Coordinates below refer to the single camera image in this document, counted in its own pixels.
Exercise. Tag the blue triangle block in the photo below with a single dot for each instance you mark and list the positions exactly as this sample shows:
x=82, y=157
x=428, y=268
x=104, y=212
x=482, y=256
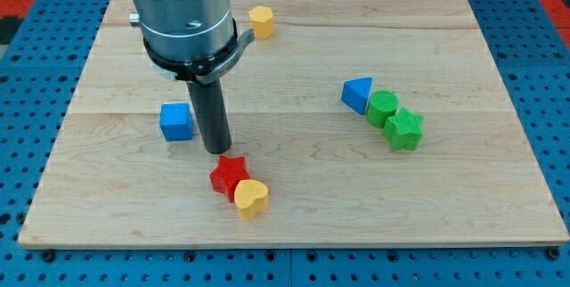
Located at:
x=356, y=92

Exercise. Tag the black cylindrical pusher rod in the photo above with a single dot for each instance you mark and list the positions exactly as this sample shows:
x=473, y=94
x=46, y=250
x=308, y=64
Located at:
x=208, y=104

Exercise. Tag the green star block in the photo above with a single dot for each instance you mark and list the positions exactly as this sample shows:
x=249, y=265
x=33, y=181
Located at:
x=404, y=130

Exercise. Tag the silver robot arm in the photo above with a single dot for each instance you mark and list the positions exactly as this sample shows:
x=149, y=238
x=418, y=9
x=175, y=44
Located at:
x=186, y=39

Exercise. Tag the green cylinder block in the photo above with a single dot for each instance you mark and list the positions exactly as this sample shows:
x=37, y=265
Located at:
x=382, y=105

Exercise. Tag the blue cube block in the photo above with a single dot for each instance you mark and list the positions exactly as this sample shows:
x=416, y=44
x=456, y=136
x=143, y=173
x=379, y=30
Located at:
x=175, y=121

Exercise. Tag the red star block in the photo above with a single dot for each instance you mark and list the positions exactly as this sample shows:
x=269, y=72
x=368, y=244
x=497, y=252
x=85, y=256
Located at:
x=227, y=174

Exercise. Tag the wooden board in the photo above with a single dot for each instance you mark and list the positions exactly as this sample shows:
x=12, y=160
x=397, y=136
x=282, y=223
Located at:
x=113, y=182

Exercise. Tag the yellow heart block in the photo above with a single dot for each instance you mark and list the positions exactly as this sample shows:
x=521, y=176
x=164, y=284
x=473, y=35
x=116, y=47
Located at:
x=251, y=197

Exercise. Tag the yellow hexagon block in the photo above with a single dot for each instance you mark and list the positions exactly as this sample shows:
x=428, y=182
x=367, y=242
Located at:
x=261, y=21

